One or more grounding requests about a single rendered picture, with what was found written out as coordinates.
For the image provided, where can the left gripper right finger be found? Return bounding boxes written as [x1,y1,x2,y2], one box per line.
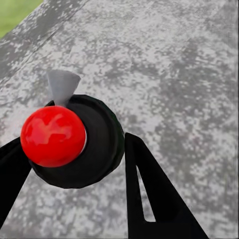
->
[124,132,209,239]

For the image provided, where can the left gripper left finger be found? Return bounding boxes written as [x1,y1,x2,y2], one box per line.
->
[0,137,32,229]

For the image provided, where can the insectifuge atomizer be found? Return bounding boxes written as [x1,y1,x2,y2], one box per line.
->
[20,69,125,189]

